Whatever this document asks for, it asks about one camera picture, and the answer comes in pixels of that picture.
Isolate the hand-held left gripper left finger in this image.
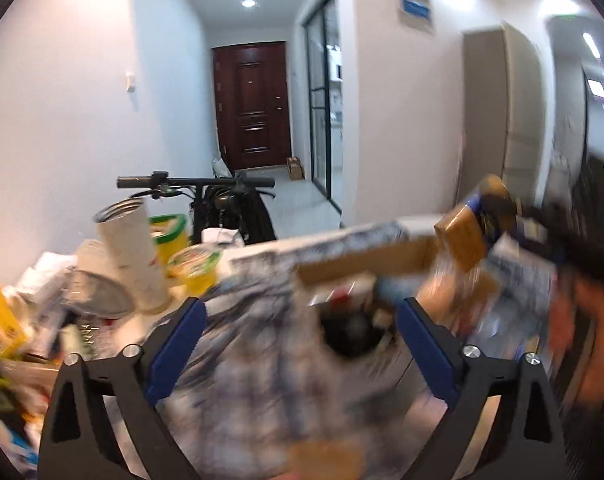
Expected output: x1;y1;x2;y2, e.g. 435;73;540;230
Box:
39;297;207;480

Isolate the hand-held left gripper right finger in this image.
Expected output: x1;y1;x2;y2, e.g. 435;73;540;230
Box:
398;297;568;480

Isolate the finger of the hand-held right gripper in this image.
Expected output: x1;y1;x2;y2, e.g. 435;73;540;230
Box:
482;192;538;231
512;225;565;268

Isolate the gold blue cigarette carton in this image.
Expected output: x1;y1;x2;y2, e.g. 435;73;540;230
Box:
434;175;518;271

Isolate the yellow jelly cup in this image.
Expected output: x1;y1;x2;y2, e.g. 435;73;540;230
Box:
168;245;223;296

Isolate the blue plaid shirt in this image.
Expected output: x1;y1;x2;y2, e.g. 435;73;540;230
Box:
172;222;558;480

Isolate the grey cup face mask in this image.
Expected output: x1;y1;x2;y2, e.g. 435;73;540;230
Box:
64;270;135;318

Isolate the white tumbler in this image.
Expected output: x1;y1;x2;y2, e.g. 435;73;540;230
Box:
94;199;170;313

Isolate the grey refrigerator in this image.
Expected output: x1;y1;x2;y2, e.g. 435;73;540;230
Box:
462;25;553;201

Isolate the yellow tub green lid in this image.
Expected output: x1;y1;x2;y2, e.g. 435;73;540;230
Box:
149;214;190;261

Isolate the white crumpled cloth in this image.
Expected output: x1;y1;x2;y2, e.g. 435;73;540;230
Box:
202;229;245;248

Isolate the black bicycle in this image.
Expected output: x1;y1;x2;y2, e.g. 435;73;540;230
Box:
116;172;277;243

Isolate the black framed glass door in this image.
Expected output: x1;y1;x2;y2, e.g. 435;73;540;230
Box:
302;0;343;211

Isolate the brown door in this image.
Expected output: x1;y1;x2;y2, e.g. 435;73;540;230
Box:
212;42;293;171

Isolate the wall electrical panel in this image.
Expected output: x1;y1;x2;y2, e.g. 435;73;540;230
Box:
394;0;435;35

